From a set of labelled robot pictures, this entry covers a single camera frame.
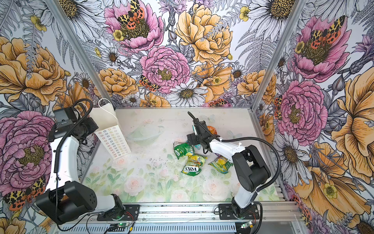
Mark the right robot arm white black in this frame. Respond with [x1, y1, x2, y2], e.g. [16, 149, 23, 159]
[187, 118, 271, 218]

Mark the white vented cable duct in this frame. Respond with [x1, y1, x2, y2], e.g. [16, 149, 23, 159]
[59, 223, 237, 234]

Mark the right green circuit board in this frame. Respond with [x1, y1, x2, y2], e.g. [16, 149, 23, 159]
[240, 221, 254, 229]

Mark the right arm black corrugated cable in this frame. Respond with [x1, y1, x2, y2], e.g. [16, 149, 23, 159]
[187, 111, 281, 193]

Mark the green round-logo snack packet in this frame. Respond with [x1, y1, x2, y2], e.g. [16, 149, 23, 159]
[173, 142, 195, 160]

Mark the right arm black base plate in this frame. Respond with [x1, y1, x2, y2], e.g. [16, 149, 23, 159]
[218, 203, 260, 220]

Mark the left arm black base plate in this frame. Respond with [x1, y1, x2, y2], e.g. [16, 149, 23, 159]
[97, 204, 140, 221]

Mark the left aluminium corner post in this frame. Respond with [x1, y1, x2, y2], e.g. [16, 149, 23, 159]
[46, 1, 117, 109]

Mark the aluminium corner post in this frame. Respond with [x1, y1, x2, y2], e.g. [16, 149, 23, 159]
[250, 0, 308, 111]
[46, 1, 117, 109]

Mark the teal snack packet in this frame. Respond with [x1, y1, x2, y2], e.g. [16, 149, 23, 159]
[192, 125, 202, 150]

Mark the aluminium mounting rail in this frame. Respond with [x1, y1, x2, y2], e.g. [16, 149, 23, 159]
[54, 201, 303, 223]

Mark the right aluminium corner post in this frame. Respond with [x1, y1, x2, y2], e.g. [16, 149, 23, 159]
[250, 0, 308, 111]

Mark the orange snack packet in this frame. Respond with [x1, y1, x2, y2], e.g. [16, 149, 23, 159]
[207, 126, 218, 135]

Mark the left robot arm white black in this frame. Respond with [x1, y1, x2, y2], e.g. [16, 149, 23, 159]
[36, 107, 125, 225]

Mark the white paper bag with dots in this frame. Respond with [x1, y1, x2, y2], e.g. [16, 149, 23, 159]
[90, 98, 131, 160]

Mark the green yellow Fox's candy packet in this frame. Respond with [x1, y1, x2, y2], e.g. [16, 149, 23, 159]
[181, 155, 207, 176]

